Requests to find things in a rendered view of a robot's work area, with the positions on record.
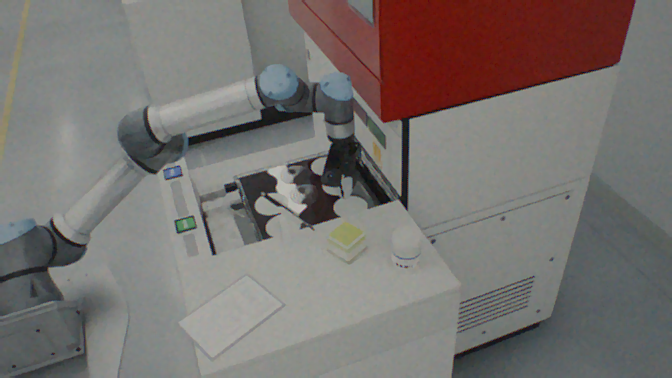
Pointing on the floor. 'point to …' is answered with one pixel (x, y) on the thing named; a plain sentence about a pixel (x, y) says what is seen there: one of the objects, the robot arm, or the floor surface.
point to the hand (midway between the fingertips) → (343, 197)
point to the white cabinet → (405, 359)
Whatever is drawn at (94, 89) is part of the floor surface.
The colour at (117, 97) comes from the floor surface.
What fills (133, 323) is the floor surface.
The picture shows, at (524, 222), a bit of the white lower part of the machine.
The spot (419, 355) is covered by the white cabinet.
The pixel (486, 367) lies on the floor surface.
